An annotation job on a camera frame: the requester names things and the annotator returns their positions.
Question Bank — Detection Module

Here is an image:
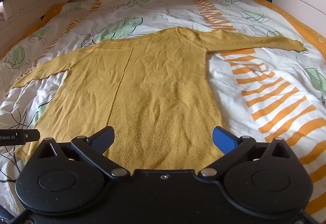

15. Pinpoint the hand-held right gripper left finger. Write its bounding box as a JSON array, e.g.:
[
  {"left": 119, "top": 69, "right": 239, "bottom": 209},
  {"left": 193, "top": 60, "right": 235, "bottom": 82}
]
[{"left": 33, "top": 126, "right": 129, "bottom": 179}]

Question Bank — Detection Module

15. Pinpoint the mustard yellow knit sweater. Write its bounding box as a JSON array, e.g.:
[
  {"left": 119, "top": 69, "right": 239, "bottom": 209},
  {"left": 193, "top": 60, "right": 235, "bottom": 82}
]
[{"left": 12, "top": 27, "right": 307, "bottom": 171}]

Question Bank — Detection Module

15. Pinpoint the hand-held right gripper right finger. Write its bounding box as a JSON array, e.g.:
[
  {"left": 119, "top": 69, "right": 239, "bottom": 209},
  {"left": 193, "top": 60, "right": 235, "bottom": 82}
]
[{"left": 199, "top": 126, "right": 296, "bottom": 179}]

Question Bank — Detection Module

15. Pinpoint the white leaf and stripe duvet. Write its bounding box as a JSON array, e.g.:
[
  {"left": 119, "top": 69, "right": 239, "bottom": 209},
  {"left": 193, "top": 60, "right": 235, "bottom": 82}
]
[{"left": 0, "top": 0, "right": 326, "bottom": 214}]

